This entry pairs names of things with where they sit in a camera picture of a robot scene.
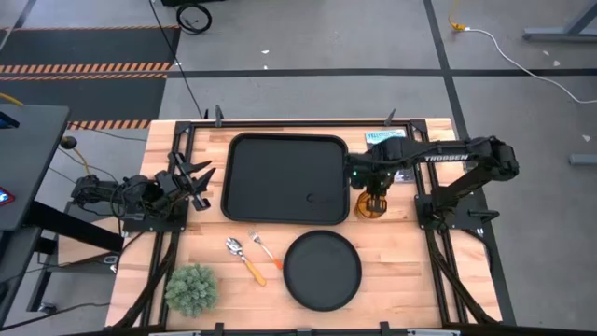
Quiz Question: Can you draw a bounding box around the blue printed booklet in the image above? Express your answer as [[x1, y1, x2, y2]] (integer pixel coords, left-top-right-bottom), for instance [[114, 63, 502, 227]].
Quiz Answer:
[[364, 129, 416, 183]]

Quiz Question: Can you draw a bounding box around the black hazard-striped floor mat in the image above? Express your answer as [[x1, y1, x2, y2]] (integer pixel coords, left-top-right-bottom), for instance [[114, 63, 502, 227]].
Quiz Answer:
[[0, 25, 182, 75], [0, 73, 169, 131]]

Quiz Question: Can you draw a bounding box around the black aluminium table frame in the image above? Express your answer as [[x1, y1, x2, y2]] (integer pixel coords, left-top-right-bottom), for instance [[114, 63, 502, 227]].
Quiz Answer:
[[111, 106, 517, 336]]

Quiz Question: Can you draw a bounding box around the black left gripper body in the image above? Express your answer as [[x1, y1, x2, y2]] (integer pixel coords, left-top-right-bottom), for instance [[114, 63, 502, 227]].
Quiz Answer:
[[156, 151, 210, 212]]

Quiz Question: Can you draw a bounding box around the green artificial plant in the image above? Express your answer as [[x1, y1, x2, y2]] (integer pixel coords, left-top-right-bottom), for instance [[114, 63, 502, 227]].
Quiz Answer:
[[164, 263, 219, 318]]

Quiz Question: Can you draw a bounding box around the long black floor cable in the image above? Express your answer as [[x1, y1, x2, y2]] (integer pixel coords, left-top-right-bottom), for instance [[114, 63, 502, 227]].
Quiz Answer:
[[147, 0, 207, 119]]

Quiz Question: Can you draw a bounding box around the fork with orange handle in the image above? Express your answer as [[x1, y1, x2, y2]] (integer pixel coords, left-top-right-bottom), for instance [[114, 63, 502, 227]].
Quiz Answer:
[[246, 229, 284, 271]]

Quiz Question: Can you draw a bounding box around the yellow extension cable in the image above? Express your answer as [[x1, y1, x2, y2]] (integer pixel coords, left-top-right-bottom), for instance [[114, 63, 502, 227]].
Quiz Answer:
[[447, 0, 467, 33]]

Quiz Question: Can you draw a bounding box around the black rectangular plastic tray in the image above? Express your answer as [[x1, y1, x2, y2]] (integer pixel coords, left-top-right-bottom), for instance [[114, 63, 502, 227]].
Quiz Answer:
[[220, 132, 351, 226]]

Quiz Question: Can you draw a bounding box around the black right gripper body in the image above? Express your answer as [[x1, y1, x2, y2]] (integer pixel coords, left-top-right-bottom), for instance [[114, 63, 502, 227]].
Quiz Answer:
[[347, 153, 396, 190]]

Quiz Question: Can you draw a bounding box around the dark grey desk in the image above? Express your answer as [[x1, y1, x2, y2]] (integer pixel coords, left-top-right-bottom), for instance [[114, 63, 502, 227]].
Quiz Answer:
[[0, 103, 125, 328]]

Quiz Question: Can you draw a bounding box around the amber translucent cup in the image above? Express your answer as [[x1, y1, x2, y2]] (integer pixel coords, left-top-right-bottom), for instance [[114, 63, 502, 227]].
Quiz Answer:
[[353, 188, 389, 220]]

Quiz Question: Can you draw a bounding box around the grey metal desk foot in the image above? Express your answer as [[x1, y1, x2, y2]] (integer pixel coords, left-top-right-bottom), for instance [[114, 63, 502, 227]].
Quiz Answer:
[[521, 0, 597, 43]]

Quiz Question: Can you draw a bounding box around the black round plate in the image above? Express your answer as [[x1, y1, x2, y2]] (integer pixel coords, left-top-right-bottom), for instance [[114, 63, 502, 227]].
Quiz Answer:
[[282, 230, 363, 313]]

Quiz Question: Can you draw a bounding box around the coiled black cable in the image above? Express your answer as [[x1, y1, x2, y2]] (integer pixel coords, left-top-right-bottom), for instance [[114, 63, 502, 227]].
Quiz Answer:
[[175, 2, 214, 35]]

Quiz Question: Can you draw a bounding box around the white floor cable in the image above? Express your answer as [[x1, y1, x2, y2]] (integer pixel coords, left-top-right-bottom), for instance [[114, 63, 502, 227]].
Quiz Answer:
[[465, 27, 597, 105]]

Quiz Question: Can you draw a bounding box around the spoon with yellow handle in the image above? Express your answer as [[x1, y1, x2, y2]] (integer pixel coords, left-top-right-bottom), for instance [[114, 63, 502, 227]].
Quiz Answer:
[[225, 236, 268, 287]]

